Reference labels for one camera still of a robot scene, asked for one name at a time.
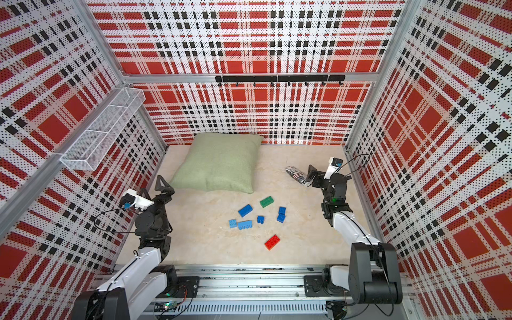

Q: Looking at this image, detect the red 2x4 lego brick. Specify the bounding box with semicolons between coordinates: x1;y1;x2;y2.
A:
264;235;281;251

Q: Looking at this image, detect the blue 2x4 lego brick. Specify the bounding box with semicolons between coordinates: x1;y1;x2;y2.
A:
238;204;253;217

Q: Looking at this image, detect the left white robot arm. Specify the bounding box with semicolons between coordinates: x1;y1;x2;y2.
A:
71;175;175;319

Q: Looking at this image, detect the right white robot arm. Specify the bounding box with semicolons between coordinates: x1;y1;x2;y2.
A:
306;165;403;305

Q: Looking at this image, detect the green 2x4 lego brick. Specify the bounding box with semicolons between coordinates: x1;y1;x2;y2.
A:
259;196;274;208

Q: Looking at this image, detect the silver remote control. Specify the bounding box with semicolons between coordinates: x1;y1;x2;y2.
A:
285;166;309;187

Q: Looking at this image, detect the green square cushion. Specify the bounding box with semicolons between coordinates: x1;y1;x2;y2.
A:
171;133;263;194

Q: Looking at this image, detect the green circuit board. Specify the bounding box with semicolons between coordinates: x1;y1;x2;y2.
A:
153;301;179;313

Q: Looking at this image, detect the light blue 2x4 brick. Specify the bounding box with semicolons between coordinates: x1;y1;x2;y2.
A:
237;220;253;230

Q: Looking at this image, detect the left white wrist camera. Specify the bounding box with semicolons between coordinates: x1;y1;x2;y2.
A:
119;193;154;211

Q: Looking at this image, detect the white wire mesh basket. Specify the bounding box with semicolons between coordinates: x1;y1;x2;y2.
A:
60;87;145;171

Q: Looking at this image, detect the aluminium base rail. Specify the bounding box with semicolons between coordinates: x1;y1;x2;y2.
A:
141;265;420;319

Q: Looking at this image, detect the black wall hook rail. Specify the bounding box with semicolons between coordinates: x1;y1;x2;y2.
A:
215;75;346;85

